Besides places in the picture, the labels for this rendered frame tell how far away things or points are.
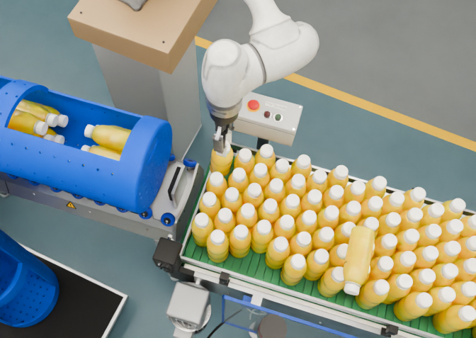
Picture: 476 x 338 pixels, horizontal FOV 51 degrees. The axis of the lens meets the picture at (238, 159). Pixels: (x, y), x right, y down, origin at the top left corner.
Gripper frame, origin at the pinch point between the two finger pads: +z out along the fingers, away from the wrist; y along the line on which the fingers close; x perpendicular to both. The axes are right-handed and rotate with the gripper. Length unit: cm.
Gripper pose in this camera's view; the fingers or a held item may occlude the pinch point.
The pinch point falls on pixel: (224, 142)
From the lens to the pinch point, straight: 143.3
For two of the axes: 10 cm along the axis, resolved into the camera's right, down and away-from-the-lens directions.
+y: -2.9, 8.6, -4.3
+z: -0.3, 4.4, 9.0
